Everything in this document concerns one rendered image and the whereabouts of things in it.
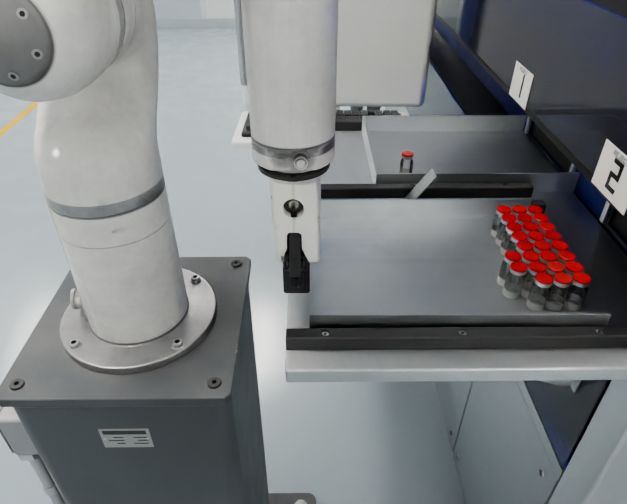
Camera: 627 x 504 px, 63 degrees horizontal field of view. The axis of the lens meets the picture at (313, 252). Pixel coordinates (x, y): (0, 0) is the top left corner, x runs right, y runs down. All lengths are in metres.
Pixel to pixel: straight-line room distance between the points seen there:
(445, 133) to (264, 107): 0.70
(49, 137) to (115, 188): 0.08
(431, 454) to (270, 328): 0.70
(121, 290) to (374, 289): 0.31
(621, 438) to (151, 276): 0.58
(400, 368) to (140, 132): 0.36
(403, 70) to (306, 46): 1.00
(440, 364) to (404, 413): 1.07
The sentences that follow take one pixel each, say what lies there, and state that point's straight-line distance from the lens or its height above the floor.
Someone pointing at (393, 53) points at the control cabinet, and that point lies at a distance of 1.44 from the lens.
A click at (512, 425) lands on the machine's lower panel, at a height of 0.50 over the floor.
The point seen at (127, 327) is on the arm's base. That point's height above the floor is 0.90.
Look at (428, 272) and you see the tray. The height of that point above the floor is 0.88.
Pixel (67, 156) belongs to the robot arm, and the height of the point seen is 1.11.
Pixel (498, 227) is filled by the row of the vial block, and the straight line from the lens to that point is 0.78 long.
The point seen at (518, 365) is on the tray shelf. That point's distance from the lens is 0.62.
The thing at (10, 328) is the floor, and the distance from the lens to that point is 2.17.
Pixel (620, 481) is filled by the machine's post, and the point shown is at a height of 0.68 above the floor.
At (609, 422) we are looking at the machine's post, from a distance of 0.77.
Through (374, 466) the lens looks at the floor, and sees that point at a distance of 1.55.
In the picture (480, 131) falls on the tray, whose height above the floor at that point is 0.88.
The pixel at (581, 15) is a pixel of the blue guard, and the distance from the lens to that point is 0.85.
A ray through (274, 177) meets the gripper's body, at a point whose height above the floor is 1.07.
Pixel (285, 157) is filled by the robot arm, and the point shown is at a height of 1.10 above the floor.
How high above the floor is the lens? 1.31
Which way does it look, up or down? 36 degrees down
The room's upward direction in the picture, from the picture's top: straight up
